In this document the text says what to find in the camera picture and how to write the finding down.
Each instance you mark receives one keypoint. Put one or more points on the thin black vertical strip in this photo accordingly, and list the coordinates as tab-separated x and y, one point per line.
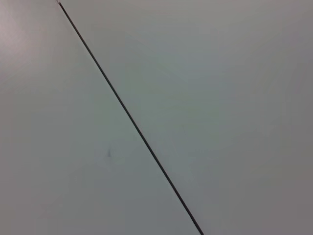
130	117

